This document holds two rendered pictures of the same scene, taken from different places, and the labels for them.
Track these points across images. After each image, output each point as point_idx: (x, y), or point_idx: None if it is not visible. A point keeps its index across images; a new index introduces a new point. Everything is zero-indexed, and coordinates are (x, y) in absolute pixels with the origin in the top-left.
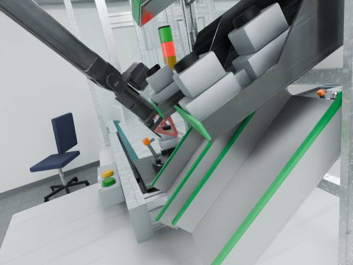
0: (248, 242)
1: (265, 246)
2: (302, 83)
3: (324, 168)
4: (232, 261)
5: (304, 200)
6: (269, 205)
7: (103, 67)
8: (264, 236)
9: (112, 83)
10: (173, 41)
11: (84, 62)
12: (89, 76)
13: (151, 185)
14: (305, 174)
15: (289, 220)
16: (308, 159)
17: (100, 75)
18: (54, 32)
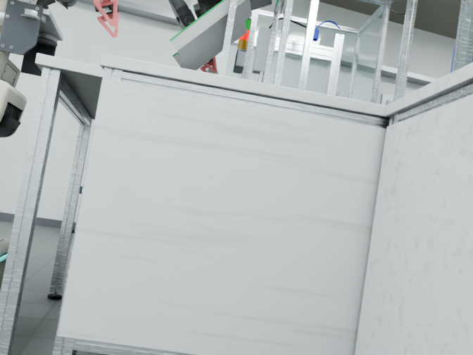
0: (194, 27)
1: (200, 32)
2: None
3: (226, 11)
4: (187, 32)
5: (217, 20)
6: (205, 17)
7: (186, 10)
8: (200, 27)
9: (187, 21)
10: (250, 30)
11: (177, 3)
12: (177, 13)
13: (180, 67)
14: (219, 10)
15: (210, 25)
16: (222, 5)
17: (182, 14)
18: None
